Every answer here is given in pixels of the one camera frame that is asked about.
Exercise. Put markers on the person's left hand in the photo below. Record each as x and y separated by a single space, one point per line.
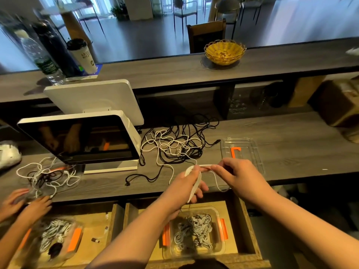
180 193

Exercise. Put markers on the person's right hand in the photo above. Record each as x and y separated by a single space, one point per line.
244 179

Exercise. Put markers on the clear container drawer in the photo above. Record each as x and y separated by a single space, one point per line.
31 257
168 246

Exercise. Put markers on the another person's forearm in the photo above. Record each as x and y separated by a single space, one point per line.
14 246

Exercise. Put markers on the person's left forearm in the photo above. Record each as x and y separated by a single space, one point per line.
132 238

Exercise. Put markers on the person's right forearm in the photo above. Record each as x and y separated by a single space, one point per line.
314 229

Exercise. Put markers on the brown cardboard box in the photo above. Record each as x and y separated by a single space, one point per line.
342 103

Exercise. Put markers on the wooden drawer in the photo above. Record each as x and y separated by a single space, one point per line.
249 232
109 243

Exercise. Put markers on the small white connector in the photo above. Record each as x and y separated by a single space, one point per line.
95 240

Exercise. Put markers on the flat cardboard sheet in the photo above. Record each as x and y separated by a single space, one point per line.
306 91

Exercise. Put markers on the white touchscreen monitor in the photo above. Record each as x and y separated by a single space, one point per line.
76 140

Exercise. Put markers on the grey wooden bar counter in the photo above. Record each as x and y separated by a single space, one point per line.
162 72

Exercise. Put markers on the white customer display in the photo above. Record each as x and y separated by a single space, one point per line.
95 100

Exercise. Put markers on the yellow woven basket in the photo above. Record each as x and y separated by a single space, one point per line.
224 53

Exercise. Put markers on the brown wooden chair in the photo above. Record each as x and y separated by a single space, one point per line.
206 37

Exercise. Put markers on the blue white notebook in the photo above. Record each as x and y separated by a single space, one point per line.
98 69

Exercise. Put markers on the white paper coffee cup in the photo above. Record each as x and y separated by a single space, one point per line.
83 56

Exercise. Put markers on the black metal chair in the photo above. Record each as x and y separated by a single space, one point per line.
184 9
90 7
228 7

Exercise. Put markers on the white headset device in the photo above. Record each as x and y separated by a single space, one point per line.
8 155

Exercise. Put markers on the black thermos bottle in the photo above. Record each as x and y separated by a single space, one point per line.
56 50

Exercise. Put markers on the clear plastic water bottle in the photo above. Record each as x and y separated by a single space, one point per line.
44 61

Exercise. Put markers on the green potted plant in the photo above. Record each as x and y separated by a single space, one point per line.
119 12

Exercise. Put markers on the round wooden table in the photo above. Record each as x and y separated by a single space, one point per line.
64 11

